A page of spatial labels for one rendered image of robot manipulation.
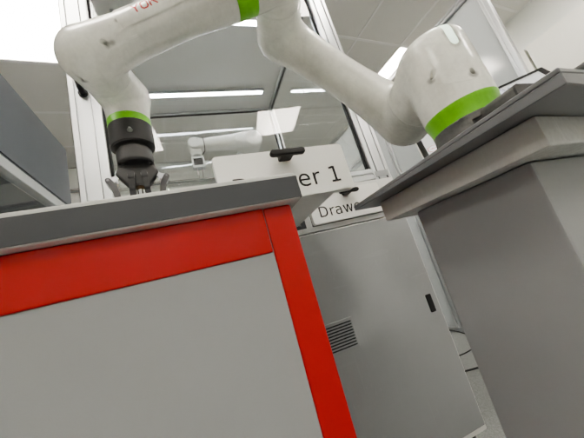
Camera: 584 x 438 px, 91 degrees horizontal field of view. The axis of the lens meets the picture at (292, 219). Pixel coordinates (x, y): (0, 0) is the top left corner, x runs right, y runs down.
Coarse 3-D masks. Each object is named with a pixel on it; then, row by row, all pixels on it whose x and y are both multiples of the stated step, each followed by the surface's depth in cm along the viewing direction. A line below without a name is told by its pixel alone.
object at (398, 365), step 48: (336, 240) 96; (384, 240) 101; (336, 288) 91; (384, 288) 95; (432, 288) 101; (336, 336) 86; (384, 336) 90; (432, 336) 95; (384, 384) 86; (432, 384) 90; (384, 432) 82; (432, 432) 85; (480, 432) 90
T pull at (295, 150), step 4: (288, 148) 57; (292, 148) 57; (296, 148) 58; (300, 148) 58; (304, 148) 58; (272, 152) 56; (276, 152) 56; (280, 152) 56; (284, 152) 56; (288, 152) 57; (292, 152) 57; (296, 152) 57; (300, 152) 58; (272, 156) 56; (276, 156) 57; (280, 156) 57; (284, 156) 58; (288, 156) 58; (292, 156) 59; (280, 160) 59; (284, 160) 59; (288, 160) 60
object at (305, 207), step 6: (306, 198) 67; (312, 198) 68; (318, 198) 69; (324, 198) 71; (300, 204) 70; (306, 204) 72; (312, 204) 73; (318, 204) 75; (294, 210) 74; (300, 210) 76; (306, 210) 78; (312, 210) 80; (294, 216) 81; (300, 216) 83; (306, 216) 85; (300, 222) 91
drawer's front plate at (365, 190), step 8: (368, 184) 104; (376, 184) 105; (352, 192) 101; (360, 192) 102; (368, 192) 103; (328, 200) 97; (336, 200) 98; (344, 200) 99; (352, 200) 100; (360, 200) 101; (320, 208) 96; (328, 208) 97; (336, 208) 97; (352, 208) 99; (376, 208) 102; (312, 216) 94; (320, 216) 95; (328, 216) 96; (336, 216) 96; (344, 216) 97; (352, 216) 98; (320, 224) 95
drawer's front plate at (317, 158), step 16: (336, 144) 65; (224, 160) 56; (240, 160) 57; (256, 160) 58; (272, 160) 59; (304, 160) 62; (320, 160) 63; (336, 160) 64; (224, 176) 55; (240, 176) 56; (256, 176) 57; (304, 176) 60; (320, 176) 61; (304, 192) 59; (320, 192) 60; (336, 192) 63
